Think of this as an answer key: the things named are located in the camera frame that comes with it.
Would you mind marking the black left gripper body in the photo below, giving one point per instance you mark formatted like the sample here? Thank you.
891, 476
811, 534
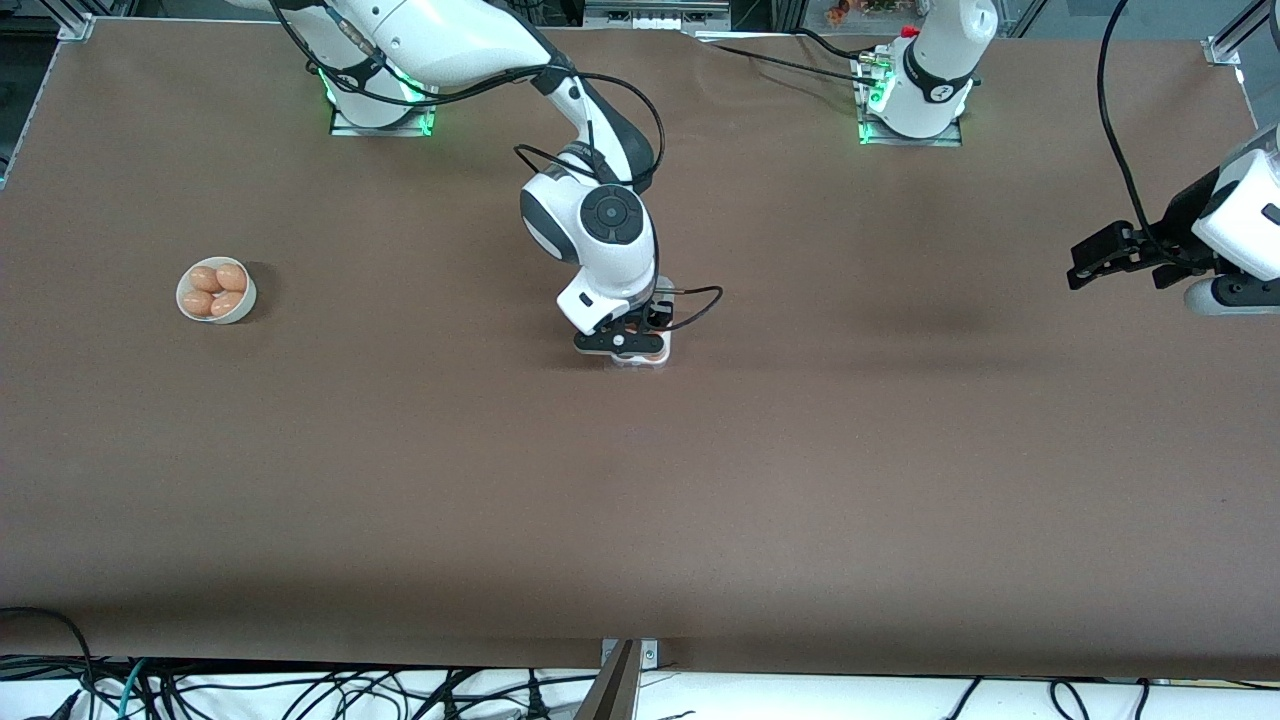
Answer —
1183, 227

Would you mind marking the clear plastic egg box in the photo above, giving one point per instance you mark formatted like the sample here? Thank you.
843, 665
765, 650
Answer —
640, 364

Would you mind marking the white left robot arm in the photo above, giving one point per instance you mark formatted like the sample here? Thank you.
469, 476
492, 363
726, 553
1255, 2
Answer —
935, 60

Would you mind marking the silver power strip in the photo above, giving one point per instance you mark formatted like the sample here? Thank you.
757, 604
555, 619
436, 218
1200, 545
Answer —
650, 15

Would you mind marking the orange background object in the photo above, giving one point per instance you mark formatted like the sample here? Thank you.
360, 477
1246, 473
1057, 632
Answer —
838, 12

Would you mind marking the grey slanted beam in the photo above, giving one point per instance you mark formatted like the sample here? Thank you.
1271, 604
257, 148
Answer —
612, 695

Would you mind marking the white round bowl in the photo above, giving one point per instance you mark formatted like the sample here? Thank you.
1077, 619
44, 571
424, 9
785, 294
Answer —
240, 316

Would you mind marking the aluminium frame profile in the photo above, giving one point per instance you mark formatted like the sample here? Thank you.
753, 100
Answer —
1222, 50
75, 25

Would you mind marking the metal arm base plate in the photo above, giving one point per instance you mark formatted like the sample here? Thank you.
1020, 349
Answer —
915, 142
380, 131

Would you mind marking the small metal table bracket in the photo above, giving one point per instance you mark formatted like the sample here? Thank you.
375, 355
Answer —
650, 655

